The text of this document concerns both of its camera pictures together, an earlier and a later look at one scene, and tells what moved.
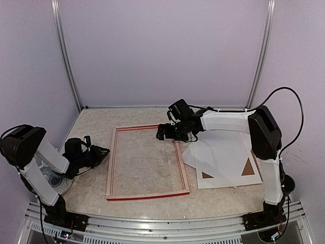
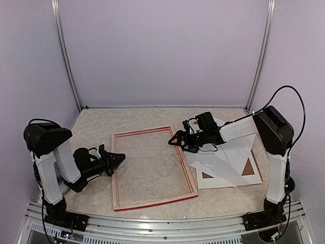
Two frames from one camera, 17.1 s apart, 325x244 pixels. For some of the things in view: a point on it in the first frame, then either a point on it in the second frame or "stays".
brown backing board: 248,170 stays
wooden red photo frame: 156,194 → 182,158
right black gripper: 168,134 → 180,134
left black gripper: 99,155 → 110,161
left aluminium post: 55,7 stays
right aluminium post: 268,31 stays
